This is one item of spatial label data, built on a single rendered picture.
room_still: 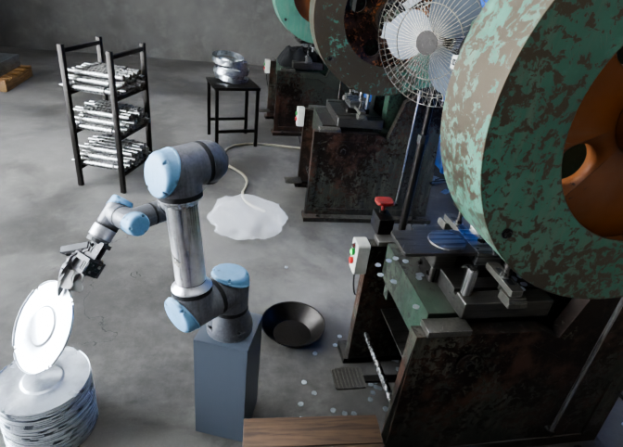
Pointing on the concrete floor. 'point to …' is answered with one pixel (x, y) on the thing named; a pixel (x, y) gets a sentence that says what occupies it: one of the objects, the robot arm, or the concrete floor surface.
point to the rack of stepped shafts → (108, 110)
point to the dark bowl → (293, 324)
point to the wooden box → (312, 431)
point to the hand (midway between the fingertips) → (60, 291)
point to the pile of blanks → (55, 423)
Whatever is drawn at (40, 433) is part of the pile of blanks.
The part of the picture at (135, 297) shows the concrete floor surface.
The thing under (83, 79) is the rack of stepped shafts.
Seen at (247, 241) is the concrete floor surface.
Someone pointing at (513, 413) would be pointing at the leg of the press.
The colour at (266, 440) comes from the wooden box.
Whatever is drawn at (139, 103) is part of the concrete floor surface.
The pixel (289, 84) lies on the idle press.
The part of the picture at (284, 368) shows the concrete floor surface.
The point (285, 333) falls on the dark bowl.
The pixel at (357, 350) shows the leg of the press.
